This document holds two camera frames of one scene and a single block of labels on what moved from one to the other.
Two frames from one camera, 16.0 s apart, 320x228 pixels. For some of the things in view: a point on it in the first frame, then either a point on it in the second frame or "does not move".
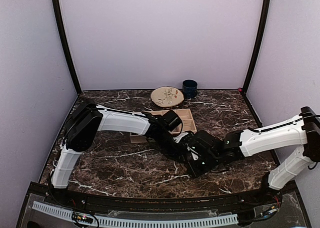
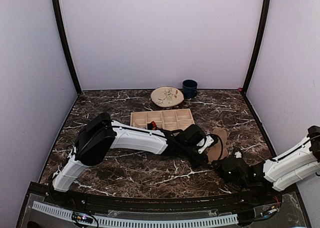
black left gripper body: x=167 y=148 to x=187 y=151
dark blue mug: x=189 y=88 does not move
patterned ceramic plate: x=167 y=96 does not move
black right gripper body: x=211 y=163 to x=222 y=174
